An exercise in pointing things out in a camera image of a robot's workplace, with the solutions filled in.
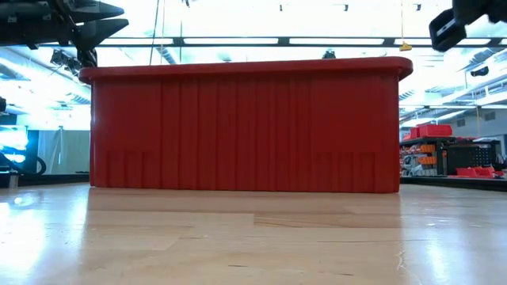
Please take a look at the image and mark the glowing background monitor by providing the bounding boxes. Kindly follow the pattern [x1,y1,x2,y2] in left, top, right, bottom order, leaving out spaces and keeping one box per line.
[0,124,29,163]

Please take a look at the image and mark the black aluminium frame rails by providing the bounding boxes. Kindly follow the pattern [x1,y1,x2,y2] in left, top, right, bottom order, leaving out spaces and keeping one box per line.
[0,173,91,189]
[399,175,507,193]

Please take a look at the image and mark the large red shelf bin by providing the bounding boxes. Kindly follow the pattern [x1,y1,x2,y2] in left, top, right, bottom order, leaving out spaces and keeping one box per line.
[417,123,454,139]

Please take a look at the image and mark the black pegboard cart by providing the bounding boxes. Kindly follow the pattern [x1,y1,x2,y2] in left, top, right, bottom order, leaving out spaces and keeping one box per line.
[446,140,502,175]

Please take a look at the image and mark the red plastic storage bin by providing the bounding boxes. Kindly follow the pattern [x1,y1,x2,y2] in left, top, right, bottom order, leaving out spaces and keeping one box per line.
[78,56,414,194]

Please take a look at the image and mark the black overhead gantry beam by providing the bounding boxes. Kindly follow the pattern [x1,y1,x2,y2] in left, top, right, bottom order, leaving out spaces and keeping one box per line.
[94,36,507,48]

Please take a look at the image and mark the black dangling cable bundle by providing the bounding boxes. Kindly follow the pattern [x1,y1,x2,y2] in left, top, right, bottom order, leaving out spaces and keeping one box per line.
[49,47,99,74]

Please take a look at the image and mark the black storage shelf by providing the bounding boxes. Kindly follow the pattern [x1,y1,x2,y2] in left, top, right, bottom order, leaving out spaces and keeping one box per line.
[399,136,451,177]

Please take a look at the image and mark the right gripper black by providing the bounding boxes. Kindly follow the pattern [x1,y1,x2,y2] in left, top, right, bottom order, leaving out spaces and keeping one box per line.
[429,0,507,53]

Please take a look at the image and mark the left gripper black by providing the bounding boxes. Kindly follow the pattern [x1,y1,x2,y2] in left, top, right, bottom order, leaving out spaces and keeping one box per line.
[23,0,129,52]

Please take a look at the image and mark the black curved hose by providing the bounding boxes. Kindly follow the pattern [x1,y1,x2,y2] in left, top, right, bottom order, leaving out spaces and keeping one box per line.
[0,152,48,177]

